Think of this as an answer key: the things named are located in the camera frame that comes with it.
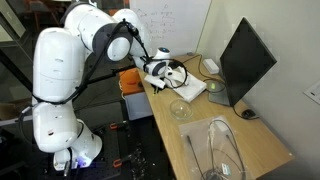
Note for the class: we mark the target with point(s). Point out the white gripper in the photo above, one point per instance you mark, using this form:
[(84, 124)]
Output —
[(155, 81)]

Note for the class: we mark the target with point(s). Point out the dark pen with yellow tip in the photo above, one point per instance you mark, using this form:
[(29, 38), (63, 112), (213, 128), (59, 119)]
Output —
[(154, 91)]

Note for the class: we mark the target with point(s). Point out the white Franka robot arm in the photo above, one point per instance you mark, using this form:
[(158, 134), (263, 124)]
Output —
[(58, 66)]

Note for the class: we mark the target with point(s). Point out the clear glass bowl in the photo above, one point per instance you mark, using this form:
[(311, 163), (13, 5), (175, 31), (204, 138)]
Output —
[(181, 109)]

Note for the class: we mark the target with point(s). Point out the white cabinet box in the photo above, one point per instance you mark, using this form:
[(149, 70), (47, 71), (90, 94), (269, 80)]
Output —
[(138, 106)]

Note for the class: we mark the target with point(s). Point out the orange box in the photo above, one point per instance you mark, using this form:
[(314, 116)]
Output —
[(130, 82)]

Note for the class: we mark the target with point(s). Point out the orange black clamp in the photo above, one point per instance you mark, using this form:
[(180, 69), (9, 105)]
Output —
[(117, 126), (118, 162)]

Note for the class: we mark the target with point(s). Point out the white power adapter box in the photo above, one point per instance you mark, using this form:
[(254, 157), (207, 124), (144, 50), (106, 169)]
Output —
[(210, 66)]

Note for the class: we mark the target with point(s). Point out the grey monitor stand base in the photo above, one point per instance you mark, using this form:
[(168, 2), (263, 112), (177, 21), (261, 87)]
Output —
[(216, 97)]

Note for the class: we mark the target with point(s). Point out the whiteboard with drawings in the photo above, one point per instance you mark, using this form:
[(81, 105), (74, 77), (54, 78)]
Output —
[(180, 26)]

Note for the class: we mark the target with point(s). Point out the thin black rod in bag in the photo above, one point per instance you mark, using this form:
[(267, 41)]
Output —
[(193, 153)]

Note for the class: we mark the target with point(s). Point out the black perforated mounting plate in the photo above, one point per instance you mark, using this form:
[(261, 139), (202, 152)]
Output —
[(106, 146)]

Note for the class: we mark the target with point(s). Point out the clear plastic bag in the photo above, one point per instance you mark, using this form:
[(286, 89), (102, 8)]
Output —
[(200, 156)]

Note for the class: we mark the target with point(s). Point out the orange chair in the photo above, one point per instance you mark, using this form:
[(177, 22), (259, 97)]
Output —
[(114, 12)]

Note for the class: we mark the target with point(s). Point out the black computer monitor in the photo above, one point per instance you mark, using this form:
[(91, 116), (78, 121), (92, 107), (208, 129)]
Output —
[(245, 60)]

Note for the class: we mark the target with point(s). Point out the black computer mouse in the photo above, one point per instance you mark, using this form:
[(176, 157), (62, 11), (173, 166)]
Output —
[(248, 114)]

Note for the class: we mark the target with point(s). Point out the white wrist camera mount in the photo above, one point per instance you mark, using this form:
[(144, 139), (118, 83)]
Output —
[(175, 77)]

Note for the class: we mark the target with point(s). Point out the paper sheet on wall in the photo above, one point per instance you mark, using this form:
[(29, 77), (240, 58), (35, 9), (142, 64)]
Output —
[(313, 92)]

